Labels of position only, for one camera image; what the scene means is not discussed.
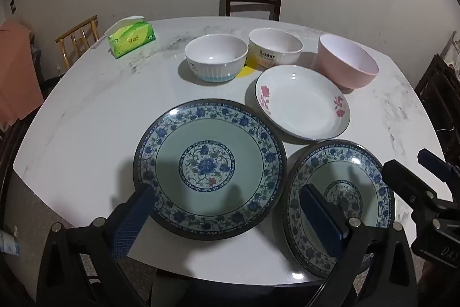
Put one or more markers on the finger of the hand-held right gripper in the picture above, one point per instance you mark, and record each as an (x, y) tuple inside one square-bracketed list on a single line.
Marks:
[(433, 161), (406, 181)]

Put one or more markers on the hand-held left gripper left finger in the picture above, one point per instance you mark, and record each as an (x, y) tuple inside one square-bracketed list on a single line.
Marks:
[(133, 220)]

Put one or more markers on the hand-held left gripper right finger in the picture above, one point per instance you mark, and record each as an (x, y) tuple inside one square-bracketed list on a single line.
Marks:
[(323, 220)]

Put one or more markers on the small blue floral plate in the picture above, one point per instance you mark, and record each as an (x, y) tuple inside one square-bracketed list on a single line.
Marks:
[(334, 166)]

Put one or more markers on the large blue floral plate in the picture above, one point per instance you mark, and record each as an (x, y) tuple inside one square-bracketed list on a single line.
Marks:
[(210, 134)]

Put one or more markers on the white plate with pink flowers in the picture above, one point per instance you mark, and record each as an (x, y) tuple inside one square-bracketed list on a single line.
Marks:
[(302, 105)]

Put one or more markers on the pink bowl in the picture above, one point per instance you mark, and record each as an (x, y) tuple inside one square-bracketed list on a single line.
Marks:
[(345, 59)]

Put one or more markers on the cream bowl with lettering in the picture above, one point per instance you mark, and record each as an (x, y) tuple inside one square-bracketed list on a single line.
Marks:
[(275, 44)]

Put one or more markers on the white ribbed bowl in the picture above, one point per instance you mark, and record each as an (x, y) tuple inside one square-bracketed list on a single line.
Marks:
[(215, 55)]

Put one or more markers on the dark wooden furniture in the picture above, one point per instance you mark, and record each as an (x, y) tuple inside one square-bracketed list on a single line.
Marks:
[(438, 91)]

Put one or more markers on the pile of plastic bags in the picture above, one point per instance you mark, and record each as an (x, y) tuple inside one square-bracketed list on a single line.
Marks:
[(453, 48)]

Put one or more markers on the blue white packet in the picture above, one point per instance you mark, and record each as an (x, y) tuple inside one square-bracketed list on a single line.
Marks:
[(9, 244)]

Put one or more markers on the round yellow warning sticker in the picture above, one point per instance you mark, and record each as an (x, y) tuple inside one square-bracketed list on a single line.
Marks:
[(246, 72)]

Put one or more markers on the green tissue pack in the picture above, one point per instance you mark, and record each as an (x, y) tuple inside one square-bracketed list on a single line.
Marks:
[(131, 39)]

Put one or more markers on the pink cloth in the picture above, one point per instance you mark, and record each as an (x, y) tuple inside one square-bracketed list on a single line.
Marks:
[(14, 76)]

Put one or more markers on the bamboo chair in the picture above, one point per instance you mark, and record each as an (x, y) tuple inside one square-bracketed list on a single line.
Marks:
[(77, 28)]

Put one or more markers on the dark wall outlet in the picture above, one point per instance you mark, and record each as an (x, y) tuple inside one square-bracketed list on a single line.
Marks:
[(13, 6)]

